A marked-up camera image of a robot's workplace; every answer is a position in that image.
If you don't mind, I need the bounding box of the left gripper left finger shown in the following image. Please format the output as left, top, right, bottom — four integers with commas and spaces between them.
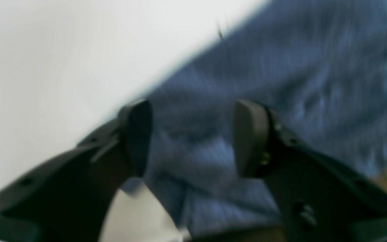
0, 99, 153, 242

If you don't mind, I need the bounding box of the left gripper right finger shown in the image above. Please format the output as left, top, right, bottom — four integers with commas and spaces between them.
232, 100, 387, 242

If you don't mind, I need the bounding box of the dark blue t-shirt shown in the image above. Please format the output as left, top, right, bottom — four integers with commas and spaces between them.
120, 0, 387, 237

